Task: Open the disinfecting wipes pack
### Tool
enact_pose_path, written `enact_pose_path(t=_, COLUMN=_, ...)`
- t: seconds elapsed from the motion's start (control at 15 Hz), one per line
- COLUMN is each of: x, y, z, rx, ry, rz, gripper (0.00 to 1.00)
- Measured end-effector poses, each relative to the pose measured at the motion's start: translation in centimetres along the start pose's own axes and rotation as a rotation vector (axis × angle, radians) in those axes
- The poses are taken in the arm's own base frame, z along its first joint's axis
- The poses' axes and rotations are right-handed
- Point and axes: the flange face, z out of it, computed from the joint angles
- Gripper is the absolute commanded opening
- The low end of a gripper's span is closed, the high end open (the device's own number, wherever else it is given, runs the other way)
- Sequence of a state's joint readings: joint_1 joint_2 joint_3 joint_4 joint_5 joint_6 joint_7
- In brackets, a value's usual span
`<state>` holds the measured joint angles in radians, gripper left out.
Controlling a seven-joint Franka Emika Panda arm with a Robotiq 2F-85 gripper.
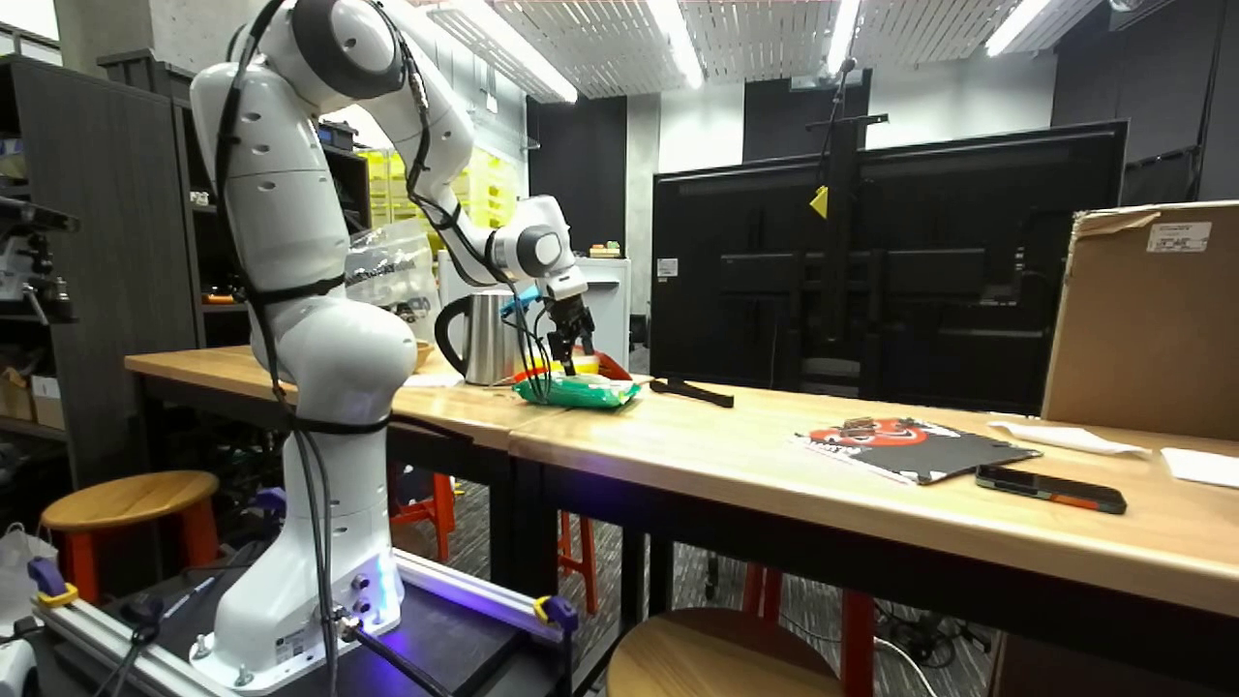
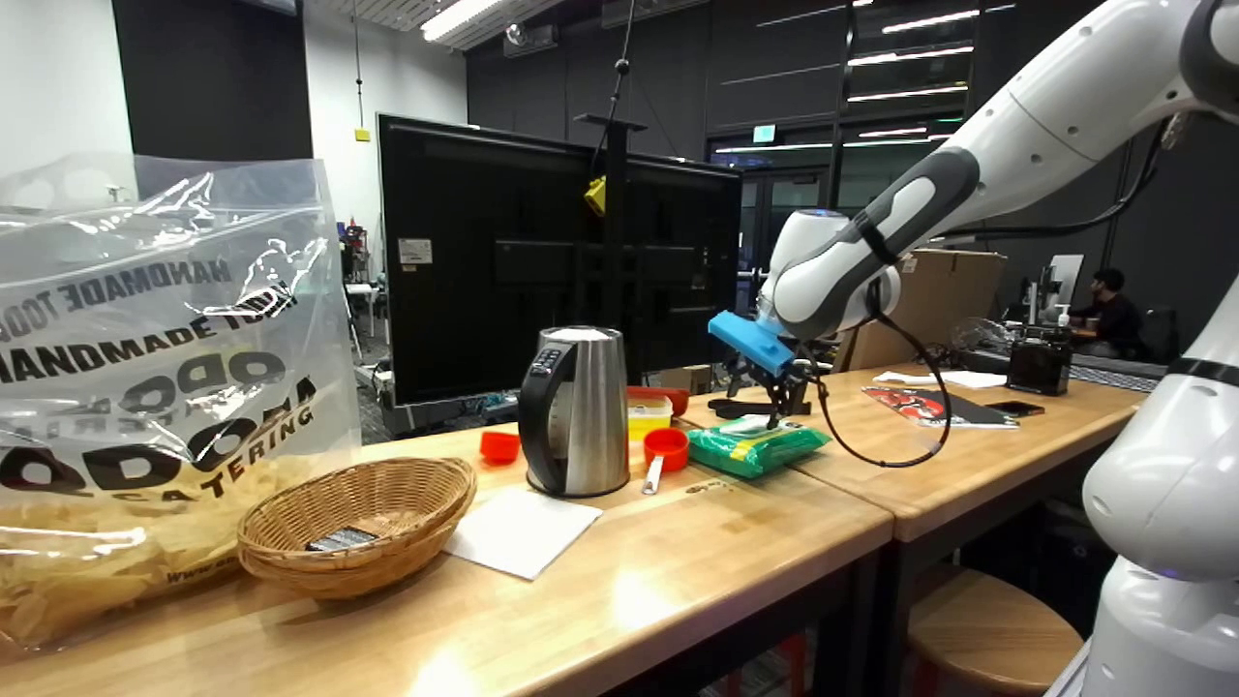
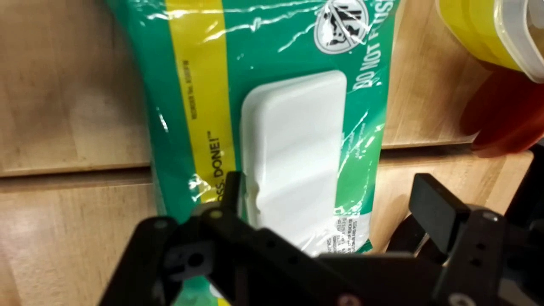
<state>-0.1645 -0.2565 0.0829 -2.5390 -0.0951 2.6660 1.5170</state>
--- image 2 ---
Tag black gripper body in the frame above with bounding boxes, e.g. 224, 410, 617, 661
758, 343, 830, 408

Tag green disinfecting wipes pack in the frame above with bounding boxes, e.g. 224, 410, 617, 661
687, 415, 830, 485

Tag black marker pen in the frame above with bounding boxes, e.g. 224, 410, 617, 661
706, 395, 817, 422

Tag red measuring cup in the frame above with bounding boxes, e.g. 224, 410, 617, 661
637, 422, 692, 498

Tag red and black magazine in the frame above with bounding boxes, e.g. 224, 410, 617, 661
865, 381, 1021, 433

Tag yellow lidded plastic container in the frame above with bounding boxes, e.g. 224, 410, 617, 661
622, 404, 683, 450

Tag white paper sheet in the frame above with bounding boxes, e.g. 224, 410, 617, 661
875, 368, 1012, 395

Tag brown cardboard box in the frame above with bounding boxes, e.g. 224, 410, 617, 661
836, 245, 1012, 377

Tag small red cap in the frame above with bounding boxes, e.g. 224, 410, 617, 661
476, 430, 521, 470

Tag white paper napkin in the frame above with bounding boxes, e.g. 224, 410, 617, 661
441, 485, 603, 586

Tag wooden stool orange legs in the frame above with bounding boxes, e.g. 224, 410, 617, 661
901, 569, 1084, 697

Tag large black monitor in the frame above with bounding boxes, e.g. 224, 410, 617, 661
375, 113, 746, 410

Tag seated person in black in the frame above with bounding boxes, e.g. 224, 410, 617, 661
1069, 262, 1145, 365

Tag wicker basket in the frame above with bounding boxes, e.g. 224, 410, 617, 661
234, 452, 479, 603

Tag small dark packet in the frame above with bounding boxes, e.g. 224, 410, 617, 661
304, 519, 382, 559

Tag ceiling light strip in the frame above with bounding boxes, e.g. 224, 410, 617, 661
419, 0, 503, 45

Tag clear printed plastic bag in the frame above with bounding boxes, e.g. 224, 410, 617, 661
0, 150, 364, 655

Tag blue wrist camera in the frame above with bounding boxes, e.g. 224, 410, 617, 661
706, 307, 801, 381

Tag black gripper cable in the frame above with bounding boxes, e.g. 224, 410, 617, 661
808, 273, 959, 471

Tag black camera bag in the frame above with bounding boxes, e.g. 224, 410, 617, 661
1001, 326, 1078, 397

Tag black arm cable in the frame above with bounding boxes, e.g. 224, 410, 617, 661
981, 119, 1173, 245

